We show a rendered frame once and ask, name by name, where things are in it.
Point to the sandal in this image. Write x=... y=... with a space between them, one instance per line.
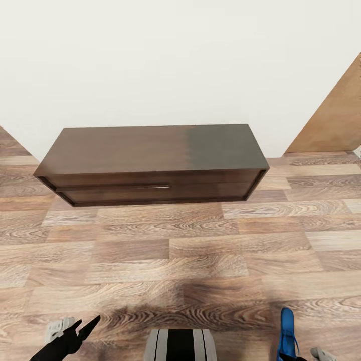
x=287 y=338

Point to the sliding door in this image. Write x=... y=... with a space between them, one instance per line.
x=336 y=124

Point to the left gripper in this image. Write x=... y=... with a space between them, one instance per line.
x=67 y=344

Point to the bench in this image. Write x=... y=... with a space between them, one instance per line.
x=144 y=165

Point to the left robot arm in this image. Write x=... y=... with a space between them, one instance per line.
x=62 y=340

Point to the robot trunk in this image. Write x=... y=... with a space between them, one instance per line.
x=180 y=345

